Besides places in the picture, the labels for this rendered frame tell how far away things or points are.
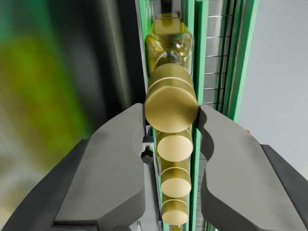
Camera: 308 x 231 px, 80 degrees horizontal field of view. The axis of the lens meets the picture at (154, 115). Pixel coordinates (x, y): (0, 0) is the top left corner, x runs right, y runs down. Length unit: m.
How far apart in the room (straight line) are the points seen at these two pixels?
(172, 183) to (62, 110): 0.14
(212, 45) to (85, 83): 0.27
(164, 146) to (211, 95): 0.31
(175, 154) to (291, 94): 0.57
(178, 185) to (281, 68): 0.52
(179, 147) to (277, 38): 0.50
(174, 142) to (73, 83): 0.15
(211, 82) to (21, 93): 0.37
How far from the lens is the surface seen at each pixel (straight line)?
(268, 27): 0.61
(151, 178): 0.65
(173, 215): 0.26
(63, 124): 0.23
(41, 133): 0.20
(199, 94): 0.37
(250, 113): 0.69
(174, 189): 0.22
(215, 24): 0.43
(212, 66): 0.44
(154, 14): 0.41
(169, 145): 0.17
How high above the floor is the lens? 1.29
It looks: 58 degrees down
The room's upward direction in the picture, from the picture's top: 174 degrees counter-clockwise
